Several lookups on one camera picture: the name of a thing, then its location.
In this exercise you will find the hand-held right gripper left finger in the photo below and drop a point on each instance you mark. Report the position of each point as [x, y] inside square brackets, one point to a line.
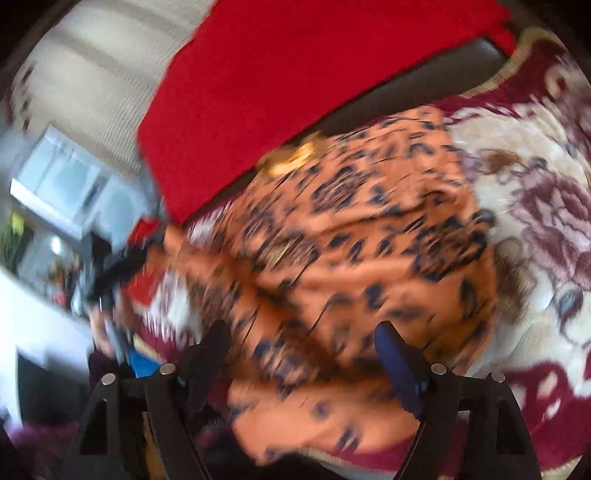
[207, 369]

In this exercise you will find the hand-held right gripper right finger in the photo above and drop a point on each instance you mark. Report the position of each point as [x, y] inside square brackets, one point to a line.
[398, 369]

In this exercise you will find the orange floral garment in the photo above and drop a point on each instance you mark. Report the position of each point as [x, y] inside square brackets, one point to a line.
[360, 258]

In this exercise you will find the red tin box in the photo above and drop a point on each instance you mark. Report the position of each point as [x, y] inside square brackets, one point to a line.
[147, 230]

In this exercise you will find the beige dotted curtain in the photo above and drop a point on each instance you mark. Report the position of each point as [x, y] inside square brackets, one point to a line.
[92, 83]

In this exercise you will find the maroon cream floral blanket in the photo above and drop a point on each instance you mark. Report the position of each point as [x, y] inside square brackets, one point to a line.
[535, 221]

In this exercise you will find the red blanket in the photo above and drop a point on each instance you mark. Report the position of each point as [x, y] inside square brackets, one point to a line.
[295, 92]

